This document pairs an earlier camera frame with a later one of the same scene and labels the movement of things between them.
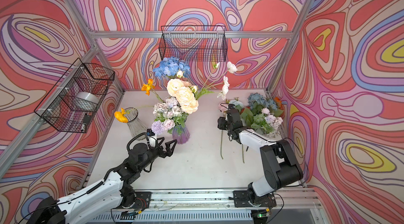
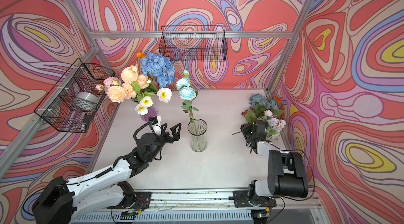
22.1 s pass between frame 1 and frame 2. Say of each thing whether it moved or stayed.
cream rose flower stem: moved
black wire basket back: stayed
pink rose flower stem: moved
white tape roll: stayed
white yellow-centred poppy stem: moved
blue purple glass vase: moved
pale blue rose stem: moved
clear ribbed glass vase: moved
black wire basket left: stayed
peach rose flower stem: moved
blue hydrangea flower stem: moved
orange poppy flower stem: moved
